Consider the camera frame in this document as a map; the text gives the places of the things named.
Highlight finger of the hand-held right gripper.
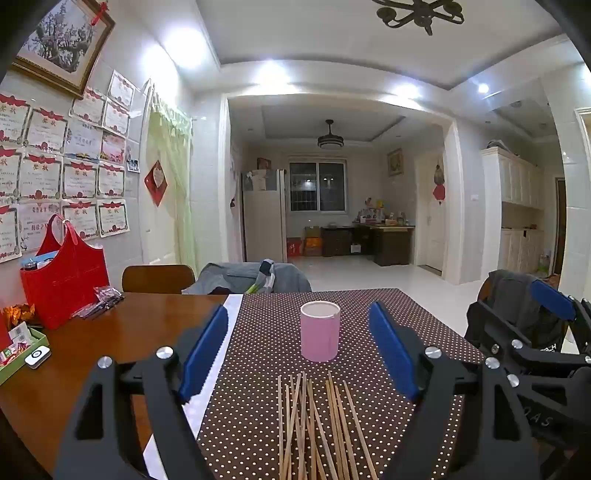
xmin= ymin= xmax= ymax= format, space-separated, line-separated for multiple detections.
xmin=531 ymin=279 xmax=591 ymax=334
xmin=465 ymin=300 xmax=579 ymax=385

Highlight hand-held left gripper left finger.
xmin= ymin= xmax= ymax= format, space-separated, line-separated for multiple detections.
xmin=54 ymin=305 xmax=230 ymax=480

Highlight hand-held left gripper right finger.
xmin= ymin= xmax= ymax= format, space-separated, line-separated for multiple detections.
xmin=368 ymin=301 xmax=541 ymax=480

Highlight pink cup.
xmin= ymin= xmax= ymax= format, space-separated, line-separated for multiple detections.
xmin=300 ymin=301 xmax=341 ymax=363

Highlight bunch of wooden chopsticks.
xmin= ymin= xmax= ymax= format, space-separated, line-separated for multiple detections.
xmin=277 ymin=371 xmax=380 ymax=480

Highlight dark jacket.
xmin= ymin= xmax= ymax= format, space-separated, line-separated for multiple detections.
xmin=465 ymin=270 xmax=561 ymax=352

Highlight brown dotted tablecloth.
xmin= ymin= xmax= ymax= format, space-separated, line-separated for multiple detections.
xmin=196 ymin=288 xmax=490 ymax=480

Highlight grey jacket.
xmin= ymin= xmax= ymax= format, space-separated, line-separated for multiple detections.
xmin=182 ymin=259 xmax=312 ymax=295

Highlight white door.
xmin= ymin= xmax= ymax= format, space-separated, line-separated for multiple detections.
xmin=416 ymin=152 xmax=446 ymax=273

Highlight dark wooden desk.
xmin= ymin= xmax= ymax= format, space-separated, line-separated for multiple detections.
xmin=321 ymin=223 xmax=415 ymax=267

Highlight plastic bag of pens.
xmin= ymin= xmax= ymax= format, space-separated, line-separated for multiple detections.
xmin=71 ymin=286 xmax=125 ymax=320

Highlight white tall cabinet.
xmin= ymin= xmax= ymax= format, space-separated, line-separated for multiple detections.
xmin=480 ymin=147 xmax=546 ymax=274

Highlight orange cardboard box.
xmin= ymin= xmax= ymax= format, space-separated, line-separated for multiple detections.
xmin=303 ymin=226 xmax=322 ymax=257

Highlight clutter of desk items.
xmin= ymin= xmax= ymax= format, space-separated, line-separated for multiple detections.
xmin=360 ymin=198 xmax=409 ymax=226

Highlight white refrigerator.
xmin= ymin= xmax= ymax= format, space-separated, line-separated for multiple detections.
xmin=242 ymin=168 xmax=288 ymax=263

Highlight red hanging door ornament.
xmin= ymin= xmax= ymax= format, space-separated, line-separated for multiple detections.
xmin=431 ymin=159 xmax=448 ymax=204

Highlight red felt bag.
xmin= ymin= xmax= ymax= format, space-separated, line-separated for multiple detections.
xmin=20 ymin=213 xmax=110 ymax=330

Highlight small white device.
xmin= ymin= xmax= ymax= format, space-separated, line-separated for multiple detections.
xmin=24 ymin=346 xmax=52 ymax=370

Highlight green tray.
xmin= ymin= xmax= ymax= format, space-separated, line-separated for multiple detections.
xmin=0 ymin=323 xmax=50 ymax=386

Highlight window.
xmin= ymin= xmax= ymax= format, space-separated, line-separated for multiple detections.
xmin=288 ymin=159 xmax=348 ymax=213

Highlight orange snack packets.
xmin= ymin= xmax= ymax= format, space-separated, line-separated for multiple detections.
xmin=2 ymin=303 xmax=37 ymax=335

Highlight light green curtain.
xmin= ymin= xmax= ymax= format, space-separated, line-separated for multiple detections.
xmin=147 ymin=90 xmax=197 ymax=278

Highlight round ceiling lamp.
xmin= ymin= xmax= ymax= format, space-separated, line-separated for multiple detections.
xmin=317 ymin=120 xmax=345 ymax=150

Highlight black chandelier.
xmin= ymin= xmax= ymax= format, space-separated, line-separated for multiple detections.
xmin=372 ymin=0 xmax=465 ymax=36

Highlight framed painting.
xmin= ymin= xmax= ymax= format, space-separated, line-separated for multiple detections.
xmin=9 ymin=0 xmax=116 ymax=100

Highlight red diamond wall decoration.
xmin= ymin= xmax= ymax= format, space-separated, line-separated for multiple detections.
xmin=144 ymin=160 xmax=170 ymax=207

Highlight group of wall certificates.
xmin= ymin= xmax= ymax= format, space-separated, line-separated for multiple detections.
xmin=0 ymin=69 xmax=139 ymax=264

